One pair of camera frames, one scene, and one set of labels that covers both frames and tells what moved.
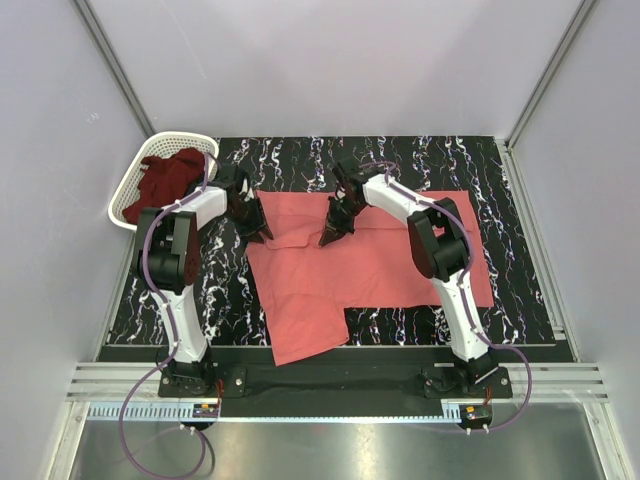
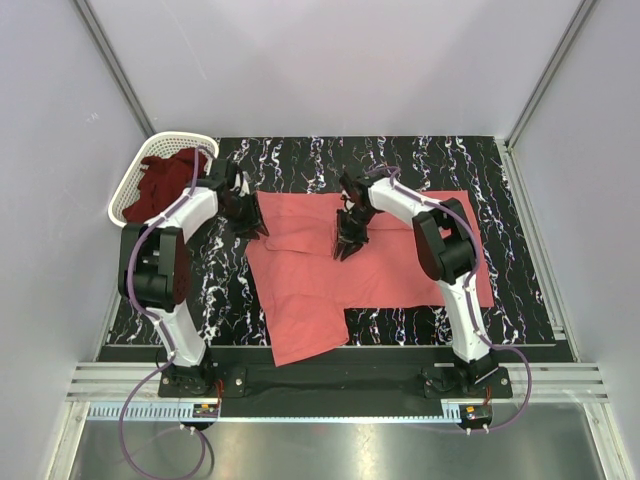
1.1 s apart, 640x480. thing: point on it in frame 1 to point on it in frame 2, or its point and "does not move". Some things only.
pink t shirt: (302, 289) does not move
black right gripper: (329, 236) to (356, 240)
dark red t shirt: (166, 179) does not move
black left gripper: (257, 209) does not move
